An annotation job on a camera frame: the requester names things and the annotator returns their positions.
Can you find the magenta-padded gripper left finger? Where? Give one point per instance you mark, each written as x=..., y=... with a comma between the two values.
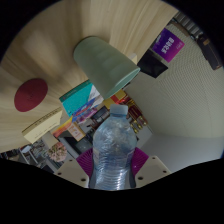
x=70, y=171

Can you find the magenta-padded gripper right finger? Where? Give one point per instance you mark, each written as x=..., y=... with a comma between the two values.
x=153, y=170

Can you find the clear plastic water bottle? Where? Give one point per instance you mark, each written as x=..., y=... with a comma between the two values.
x=113, y=150

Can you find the potted pink flower plant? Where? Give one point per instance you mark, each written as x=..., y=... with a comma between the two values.
x=57, y=152

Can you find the orange standing card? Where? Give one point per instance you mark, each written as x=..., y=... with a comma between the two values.
x=76, y=131

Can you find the beige cardboard box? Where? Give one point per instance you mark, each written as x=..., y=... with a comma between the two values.
x=41, y=126

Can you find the teal book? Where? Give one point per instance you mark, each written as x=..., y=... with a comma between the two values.
x=76, y=98

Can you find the yellow gift box red ribbon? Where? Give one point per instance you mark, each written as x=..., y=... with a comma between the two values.
x=113, y=100

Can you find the flat round red coaster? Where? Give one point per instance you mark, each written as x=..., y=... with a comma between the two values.
x=30, y=95

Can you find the black office chair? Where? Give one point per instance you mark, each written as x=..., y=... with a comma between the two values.
x=151, y=64

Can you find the pale green cup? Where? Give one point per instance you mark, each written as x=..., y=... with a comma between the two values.
x=103, y=65

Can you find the purple sign board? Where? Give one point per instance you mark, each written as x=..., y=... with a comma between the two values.
x=168, y=45

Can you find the dark suitcase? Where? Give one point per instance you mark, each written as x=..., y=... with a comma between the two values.
x=210, y=51

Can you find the silver ribbed suitcase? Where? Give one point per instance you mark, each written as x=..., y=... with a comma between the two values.
x=188, y=23

